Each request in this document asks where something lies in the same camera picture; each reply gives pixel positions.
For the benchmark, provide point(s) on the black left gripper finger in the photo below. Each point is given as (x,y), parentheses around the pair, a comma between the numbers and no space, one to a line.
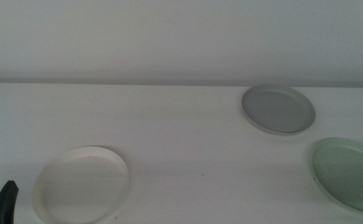
(2,208)

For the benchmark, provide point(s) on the white shallow bowl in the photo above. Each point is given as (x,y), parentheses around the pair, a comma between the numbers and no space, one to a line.
(82,186)

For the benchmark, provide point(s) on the grey shallow bowl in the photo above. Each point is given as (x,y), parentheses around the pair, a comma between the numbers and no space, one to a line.
(278,110)

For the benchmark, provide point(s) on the pale green shallow bowl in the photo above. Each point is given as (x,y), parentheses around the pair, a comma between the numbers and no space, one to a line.
(349,174)

